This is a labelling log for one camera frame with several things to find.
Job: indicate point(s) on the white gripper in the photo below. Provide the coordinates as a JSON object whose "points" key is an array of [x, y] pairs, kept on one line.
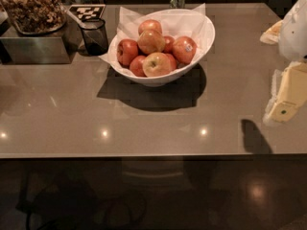
{"points": [[295, 37]]}

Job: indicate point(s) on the white paper bowl liner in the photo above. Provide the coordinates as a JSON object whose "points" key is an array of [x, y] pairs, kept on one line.
{"points": [[174, 22]]}

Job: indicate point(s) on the white ceramic bowl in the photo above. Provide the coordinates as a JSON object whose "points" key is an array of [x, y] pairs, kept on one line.
{"points": [[156, 81]]}

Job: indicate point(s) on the middle hidden red apple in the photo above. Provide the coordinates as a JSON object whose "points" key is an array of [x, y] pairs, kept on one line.
{"points": [[169, 40]]}

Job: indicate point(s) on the front yellow-red apple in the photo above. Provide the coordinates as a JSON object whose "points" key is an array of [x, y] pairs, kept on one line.
{"points": [[156, 65]]}

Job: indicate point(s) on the yellow-red apple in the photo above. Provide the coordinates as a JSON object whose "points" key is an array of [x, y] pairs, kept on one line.
{"points": [[151, 41], [156, 65]]}

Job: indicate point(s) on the centre yellow-red apple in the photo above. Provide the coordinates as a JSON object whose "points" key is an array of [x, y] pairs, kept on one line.
{"points": [[151, 41]]}

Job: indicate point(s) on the top back red apple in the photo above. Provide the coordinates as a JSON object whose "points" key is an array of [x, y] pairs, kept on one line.
{"points": [[149, 24]]}

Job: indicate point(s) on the small front-left red apple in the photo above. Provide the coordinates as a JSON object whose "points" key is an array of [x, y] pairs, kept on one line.
{"points": [[136, 66]]}

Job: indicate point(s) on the left red apple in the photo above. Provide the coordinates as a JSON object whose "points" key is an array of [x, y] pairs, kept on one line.
{"points": [[127, 51]]}

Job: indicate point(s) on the black mesh cup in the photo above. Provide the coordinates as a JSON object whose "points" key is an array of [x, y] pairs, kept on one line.
{"points": [[94, 36]]}

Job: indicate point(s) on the black white fiducial marker card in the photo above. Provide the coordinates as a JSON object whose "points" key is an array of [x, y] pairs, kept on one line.
{"points": [[87, 11]]}

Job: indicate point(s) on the stainless steel box stand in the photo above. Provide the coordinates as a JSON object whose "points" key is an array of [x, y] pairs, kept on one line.
{"points": [[54, 48]]}

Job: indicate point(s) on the glass container of granola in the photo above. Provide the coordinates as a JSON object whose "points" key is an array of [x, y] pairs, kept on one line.
{"points": [[35, 17]]}

